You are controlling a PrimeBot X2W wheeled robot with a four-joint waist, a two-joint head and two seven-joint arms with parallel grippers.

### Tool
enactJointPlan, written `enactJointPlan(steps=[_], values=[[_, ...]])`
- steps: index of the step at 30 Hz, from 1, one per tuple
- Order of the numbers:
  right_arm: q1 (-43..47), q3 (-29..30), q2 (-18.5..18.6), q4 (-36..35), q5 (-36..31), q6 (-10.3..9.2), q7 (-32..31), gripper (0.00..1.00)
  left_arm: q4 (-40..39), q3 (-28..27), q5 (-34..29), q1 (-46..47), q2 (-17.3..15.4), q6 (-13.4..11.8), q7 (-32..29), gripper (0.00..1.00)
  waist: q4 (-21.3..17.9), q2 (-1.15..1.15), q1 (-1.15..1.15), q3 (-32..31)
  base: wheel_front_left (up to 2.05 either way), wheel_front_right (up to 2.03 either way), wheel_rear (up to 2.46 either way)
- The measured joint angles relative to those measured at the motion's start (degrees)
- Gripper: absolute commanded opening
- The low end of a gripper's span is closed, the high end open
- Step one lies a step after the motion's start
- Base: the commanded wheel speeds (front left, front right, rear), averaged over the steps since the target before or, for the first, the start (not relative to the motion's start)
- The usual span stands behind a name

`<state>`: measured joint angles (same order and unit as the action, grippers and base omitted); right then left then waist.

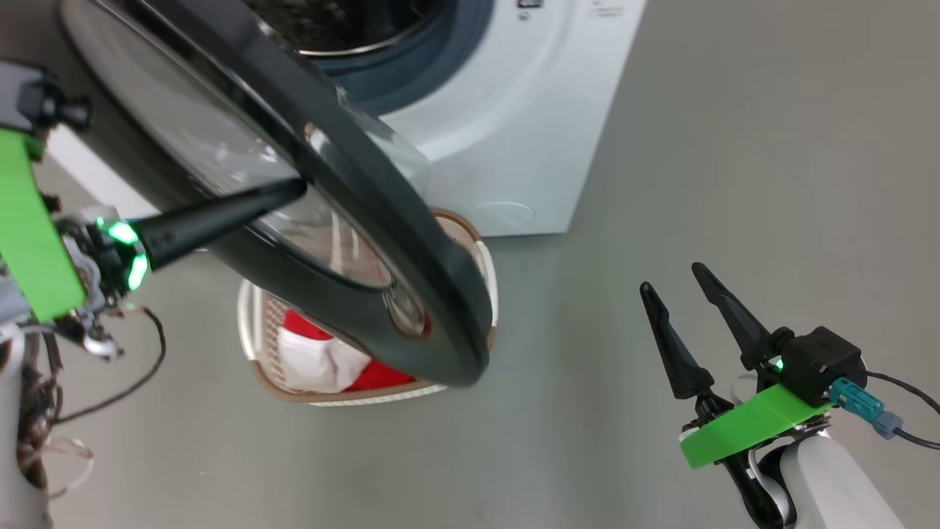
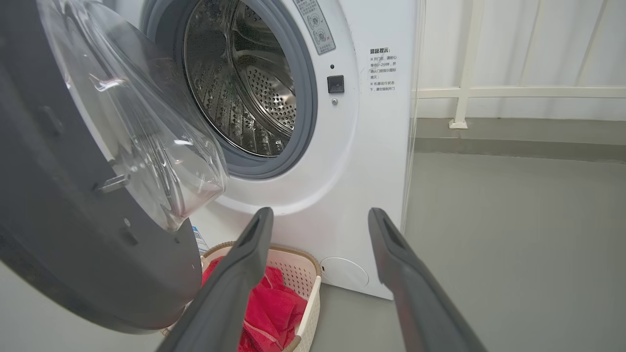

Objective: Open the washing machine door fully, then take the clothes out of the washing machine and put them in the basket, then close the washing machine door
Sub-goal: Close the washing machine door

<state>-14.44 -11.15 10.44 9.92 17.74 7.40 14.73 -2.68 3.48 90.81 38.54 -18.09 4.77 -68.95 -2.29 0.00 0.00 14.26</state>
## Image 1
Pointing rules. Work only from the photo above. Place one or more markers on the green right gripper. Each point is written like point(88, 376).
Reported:
point(749, 422)

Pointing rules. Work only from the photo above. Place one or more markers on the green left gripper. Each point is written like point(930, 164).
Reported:
point(29, 235)

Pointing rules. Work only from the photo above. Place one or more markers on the red and white garment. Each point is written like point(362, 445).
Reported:
point(316, 360)

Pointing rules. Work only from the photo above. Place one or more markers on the black washing machine door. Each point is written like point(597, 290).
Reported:
point(411, 242)

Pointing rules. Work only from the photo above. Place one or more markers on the cream basket with brown rim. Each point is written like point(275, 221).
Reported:
point(367, 395)

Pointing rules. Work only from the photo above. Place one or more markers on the white front-load washing machine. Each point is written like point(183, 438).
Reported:
point(514, 110)

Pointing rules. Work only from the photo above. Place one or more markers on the round white filter cover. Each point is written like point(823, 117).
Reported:
point(514, 214)

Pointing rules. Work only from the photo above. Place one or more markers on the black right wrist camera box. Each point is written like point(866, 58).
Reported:
point(822, 364)

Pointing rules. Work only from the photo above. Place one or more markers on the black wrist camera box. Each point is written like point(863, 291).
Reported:
point(37, 99)
point(822, 364)

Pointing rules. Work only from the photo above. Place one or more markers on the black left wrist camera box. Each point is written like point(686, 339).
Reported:
point(37, 99)

